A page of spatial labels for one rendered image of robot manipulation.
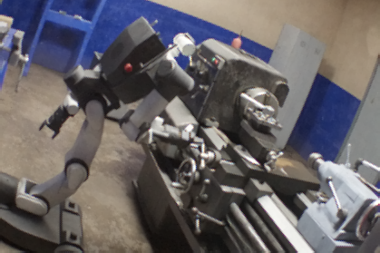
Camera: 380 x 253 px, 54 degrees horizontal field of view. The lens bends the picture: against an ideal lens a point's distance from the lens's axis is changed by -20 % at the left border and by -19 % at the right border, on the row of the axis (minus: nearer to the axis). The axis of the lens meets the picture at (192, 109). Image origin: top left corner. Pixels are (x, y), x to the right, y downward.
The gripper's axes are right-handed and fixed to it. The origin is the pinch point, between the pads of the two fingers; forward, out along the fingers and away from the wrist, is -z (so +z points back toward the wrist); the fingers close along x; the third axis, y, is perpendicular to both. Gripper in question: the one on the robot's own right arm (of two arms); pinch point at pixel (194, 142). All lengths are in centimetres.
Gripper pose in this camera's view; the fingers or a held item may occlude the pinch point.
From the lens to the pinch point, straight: 229.5
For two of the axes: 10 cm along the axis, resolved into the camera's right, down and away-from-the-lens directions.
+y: -0.4, 8.5, -5.2
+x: -4.8, 4.4, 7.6
